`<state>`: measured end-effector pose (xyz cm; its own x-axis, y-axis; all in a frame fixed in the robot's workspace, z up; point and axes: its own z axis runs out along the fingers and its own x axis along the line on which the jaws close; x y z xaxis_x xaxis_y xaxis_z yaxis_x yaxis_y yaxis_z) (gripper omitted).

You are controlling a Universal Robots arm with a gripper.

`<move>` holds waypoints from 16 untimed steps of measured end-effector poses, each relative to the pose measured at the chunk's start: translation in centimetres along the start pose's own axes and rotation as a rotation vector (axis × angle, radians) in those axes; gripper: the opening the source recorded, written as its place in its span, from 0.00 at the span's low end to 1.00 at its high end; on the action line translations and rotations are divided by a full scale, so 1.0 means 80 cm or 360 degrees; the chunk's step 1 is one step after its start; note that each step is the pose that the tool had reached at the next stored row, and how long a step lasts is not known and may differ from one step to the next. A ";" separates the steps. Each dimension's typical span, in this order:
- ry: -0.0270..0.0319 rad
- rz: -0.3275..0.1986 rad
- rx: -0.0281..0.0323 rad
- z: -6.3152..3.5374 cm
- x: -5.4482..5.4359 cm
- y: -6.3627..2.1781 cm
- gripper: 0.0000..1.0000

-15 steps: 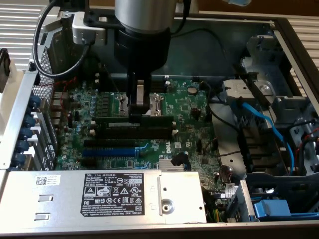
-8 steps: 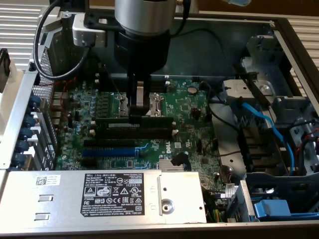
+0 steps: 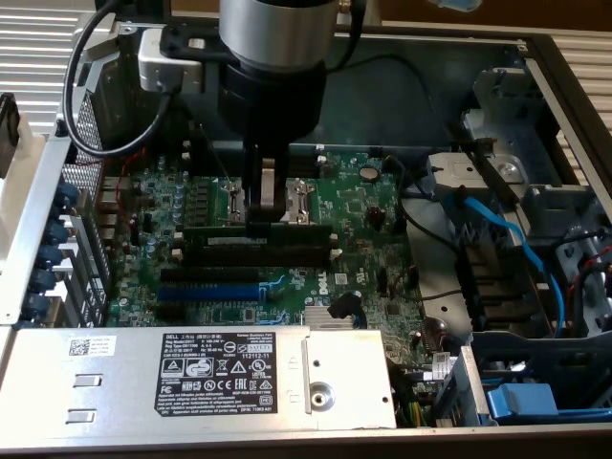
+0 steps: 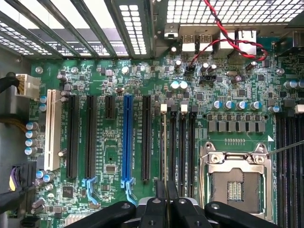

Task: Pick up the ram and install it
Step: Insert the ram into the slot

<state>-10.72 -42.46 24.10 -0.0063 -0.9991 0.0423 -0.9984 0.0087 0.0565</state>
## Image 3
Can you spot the blue plastic tab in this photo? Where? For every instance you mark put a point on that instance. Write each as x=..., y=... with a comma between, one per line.
x=521, y=401

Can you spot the round coin battery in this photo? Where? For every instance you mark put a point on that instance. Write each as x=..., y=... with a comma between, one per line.
x=368, y=172

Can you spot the green motherboard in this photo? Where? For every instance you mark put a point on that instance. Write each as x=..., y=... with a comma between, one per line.
x=363, y=229

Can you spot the blue card retention latch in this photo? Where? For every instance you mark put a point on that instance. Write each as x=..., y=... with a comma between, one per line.
x=57, y=234

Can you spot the RAM slot black latches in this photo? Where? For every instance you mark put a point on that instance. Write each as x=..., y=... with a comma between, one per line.
x=306, y=158
x=287, y=253
x=306, y=173

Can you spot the silver power supply unit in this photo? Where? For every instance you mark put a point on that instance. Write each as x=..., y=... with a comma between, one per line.
x=119, y=397

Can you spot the silver USB port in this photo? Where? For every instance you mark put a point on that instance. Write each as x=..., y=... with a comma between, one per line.
x=109, y=233
x=109, y=221

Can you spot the aluminium corner block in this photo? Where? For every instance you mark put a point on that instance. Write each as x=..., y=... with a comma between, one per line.
x=107, y=33

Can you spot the open grey PC case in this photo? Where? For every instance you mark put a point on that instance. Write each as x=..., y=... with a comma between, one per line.
x=382, y=110

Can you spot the silver disk bay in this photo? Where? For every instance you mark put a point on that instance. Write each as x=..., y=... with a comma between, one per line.
x=502, y=105

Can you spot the grey metal bracket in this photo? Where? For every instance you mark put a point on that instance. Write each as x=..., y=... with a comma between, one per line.
x=459, y=172

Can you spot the silver finned heatsink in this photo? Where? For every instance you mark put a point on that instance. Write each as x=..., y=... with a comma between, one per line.
x=330, y=318

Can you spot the blue expansion slot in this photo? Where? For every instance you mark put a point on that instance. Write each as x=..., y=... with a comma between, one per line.
x=210, y=293

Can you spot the CPU socket metal frame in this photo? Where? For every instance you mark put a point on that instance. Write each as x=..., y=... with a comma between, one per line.
x=301, y=201

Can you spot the tall silver port block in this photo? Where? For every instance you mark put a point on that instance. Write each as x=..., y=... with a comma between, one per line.
x=110, y=186
x=109, y=205

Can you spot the black camera bracket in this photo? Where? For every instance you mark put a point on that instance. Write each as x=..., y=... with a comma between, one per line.
x=179, y=36

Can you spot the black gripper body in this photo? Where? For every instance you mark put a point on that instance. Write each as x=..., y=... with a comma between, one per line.
x=272, y=105

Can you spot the thin socket locking lever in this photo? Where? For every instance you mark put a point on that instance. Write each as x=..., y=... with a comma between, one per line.
x=214, y=153

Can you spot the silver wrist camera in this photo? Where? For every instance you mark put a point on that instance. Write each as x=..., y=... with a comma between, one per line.
x=158, y=72

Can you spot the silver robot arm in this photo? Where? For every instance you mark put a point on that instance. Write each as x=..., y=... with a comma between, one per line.
x=277, y=28

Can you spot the RAM stick with white label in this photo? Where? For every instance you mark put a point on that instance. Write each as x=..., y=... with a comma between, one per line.
x=306, y=234

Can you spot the short black expansion slot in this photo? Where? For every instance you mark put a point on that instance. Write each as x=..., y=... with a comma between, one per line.
x=170, y=313

